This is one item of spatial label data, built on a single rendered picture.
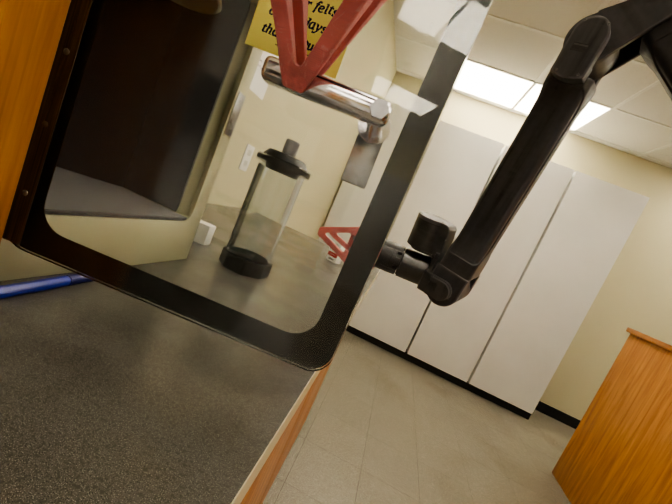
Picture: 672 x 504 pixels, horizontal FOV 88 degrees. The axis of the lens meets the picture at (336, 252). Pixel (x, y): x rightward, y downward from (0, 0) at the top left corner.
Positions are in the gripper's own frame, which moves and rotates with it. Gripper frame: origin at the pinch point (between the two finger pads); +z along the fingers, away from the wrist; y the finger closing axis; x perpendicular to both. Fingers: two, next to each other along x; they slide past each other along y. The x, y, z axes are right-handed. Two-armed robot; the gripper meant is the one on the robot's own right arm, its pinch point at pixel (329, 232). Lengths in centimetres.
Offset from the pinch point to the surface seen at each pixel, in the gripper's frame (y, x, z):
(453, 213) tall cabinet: -269, -36, -45
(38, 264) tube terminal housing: 36.7, 11.4, 19.7
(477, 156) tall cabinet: -270, -91, -45
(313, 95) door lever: 43.0, -11.5, -5.0
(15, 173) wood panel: 47.8, 0.0, 10.1
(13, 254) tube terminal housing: 39.3, 10.0, 19.6
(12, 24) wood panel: 50, -8, 10
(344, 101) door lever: 42.7, -11.8, -7.0
